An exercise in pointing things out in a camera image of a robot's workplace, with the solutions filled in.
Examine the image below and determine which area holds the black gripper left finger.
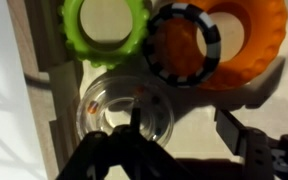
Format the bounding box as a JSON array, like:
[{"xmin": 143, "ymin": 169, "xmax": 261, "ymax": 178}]
[{"xmin": 55, "ymin": 106, "xmax": 193, "ymax": 180}]

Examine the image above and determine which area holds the clear glass cup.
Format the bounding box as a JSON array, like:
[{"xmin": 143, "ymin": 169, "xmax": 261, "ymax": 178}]
[{"xmin": 75, "ymin": 74, "xmax": 176, "ymax": 148}]

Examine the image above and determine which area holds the orange textured ring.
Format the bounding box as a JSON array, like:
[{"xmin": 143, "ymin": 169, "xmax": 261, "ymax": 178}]
[{"xmin": 157, "ymin": 0, "xmax": 288, "ymax": 92}]

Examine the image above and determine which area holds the green knobbed ring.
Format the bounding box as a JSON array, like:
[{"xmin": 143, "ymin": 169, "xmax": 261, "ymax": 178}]
[{"xmin": 57, "ymin": 0, "xmax": 151, "ymax": 70}]

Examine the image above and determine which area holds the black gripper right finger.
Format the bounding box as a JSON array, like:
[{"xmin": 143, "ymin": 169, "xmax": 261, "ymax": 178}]
[{"xmin": 214, "ymin": 108, "xmax": 288, "ymax": 180}]

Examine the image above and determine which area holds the black and white striped ring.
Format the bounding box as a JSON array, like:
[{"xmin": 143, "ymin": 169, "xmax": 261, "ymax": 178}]
[{"xmin": 142, "ymin": 2, "xmax": 223, "ymax": 89}]

